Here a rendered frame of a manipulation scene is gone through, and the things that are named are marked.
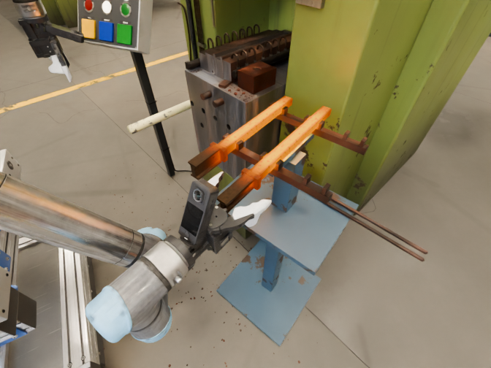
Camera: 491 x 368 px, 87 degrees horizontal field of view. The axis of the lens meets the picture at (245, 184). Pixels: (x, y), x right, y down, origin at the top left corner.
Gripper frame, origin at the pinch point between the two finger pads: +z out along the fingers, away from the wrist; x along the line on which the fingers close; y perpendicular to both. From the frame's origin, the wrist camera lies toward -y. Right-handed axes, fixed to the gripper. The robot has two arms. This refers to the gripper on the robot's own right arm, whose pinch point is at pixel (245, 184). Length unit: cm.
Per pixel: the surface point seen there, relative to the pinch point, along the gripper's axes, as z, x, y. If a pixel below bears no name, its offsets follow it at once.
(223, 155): 3.8, -9.9, -0.4
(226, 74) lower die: 42, -44, 3
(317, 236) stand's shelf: 15.8, 15.0, 26.3
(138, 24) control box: 38, -88, -8
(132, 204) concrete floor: 8, -105, 97
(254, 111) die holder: 38.6, -26.7, 10.5
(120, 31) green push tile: 33, -96, -5
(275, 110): 27.5, -10.9, -0.9
